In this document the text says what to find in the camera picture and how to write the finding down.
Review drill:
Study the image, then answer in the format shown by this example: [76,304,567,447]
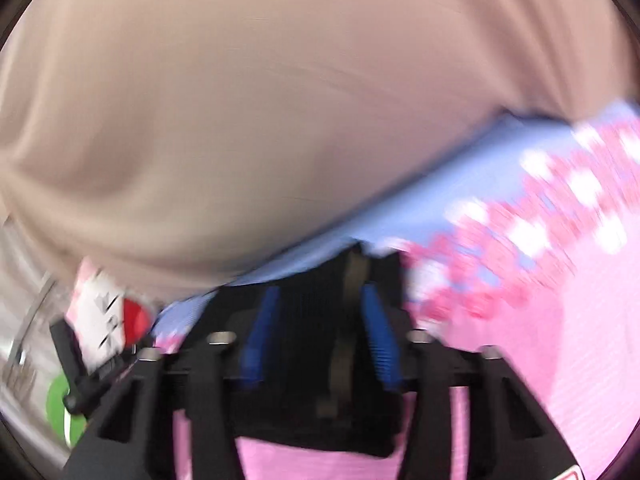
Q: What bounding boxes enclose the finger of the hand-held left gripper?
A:
[49,320,133,416]

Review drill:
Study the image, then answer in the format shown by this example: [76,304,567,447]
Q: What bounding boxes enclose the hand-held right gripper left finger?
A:
[60,285,281,480]

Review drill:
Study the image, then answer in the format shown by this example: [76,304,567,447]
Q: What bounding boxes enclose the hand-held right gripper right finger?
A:
[360,282,583,480]

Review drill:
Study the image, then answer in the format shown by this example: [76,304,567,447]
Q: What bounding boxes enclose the black pants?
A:
[202,242,416,458]

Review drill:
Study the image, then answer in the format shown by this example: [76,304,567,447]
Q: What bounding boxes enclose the white cartoon face pillow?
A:
[65,257,153,376]

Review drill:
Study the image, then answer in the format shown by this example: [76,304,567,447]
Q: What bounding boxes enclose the green pillow with white stripe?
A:
[45,372,86,448]

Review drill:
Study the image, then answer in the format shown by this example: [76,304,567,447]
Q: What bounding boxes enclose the pink floral bed sheet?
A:
[150,102,640,480]

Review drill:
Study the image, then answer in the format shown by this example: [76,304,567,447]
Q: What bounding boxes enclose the beige curtain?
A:
[0,0,640,306]

